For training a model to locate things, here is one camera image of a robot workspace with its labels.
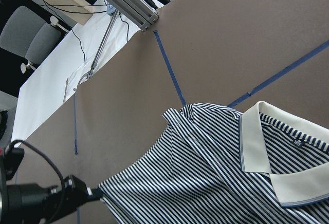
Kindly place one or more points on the grey office chair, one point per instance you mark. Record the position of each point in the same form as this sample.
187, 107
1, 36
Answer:
28, 35

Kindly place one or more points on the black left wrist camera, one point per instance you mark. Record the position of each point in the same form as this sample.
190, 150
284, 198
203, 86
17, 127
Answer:
10, 162

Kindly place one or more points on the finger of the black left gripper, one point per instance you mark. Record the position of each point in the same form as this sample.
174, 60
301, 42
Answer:
94, 194

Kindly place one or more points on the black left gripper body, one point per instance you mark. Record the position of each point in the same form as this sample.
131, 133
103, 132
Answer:
31, 201

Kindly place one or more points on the blue white striped polo shirt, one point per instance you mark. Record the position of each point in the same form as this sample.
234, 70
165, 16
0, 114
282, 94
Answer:
214, 164

